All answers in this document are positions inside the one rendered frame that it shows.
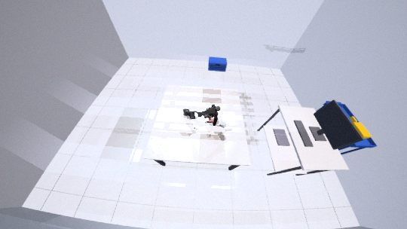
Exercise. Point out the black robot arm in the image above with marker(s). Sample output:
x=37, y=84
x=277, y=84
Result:
x=211, y=110

